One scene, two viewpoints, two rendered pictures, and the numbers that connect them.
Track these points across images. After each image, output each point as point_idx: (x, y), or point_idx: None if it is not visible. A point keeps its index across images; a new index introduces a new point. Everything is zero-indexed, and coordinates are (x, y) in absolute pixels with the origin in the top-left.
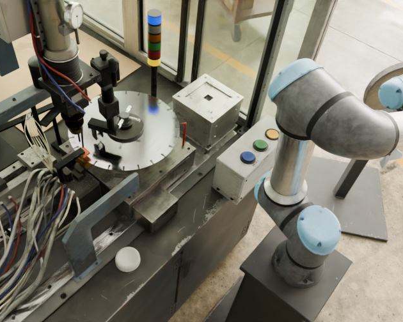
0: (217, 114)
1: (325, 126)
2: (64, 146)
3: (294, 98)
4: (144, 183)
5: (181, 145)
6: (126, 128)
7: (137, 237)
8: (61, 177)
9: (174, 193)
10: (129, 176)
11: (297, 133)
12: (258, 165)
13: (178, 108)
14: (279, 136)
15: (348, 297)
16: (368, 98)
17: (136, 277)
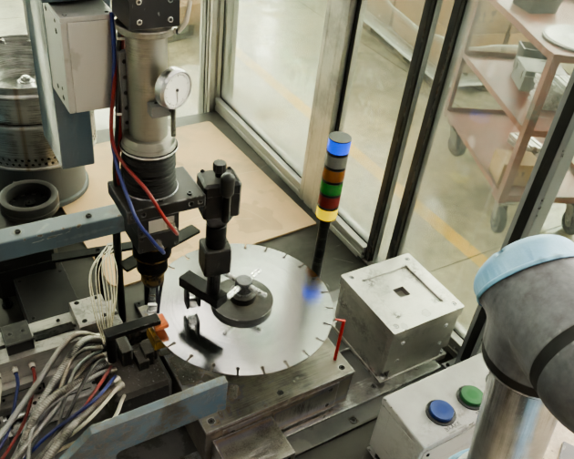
0: (407, 321)
1: (568, 372)
2: (146, 310)
3: (517, 303)
4: (246, 404)
5: (331, 360)
6: (242, 303)
7: None
8: (110, 354)
9: (296, 441)
10: (210, 381)
11: (516, 376)
12: (457, 432)
13: (347, 298)
14: (487, 378)
15: None
16: None
17: None
